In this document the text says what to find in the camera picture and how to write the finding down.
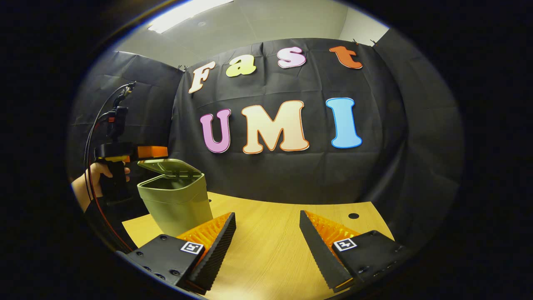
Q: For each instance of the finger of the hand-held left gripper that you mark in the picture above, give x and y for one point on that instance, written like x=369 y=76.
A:
x=152 y=152

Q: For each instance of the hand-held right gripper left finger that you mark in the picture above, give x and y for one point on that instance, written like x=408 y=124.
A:
x=218 y=250

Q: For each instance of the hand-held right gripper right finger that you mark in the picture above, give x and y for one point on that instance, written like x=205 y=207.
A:
x=320 y=254

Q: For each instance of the green desktop garbage bin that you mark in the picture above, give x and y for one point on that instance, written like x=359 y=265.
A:
x=175 y=208

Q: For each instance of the wooden desktop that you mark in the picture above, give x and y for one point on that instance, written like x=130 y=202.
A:
x=270 y=250

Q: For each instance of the black backdrop cloth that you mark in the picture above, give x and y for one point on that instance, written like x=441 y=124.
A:
x=387 y=166

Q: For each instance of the rectangular ceiling light panel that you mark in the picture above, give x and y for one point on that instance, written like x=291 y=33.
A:
x=187 y=12

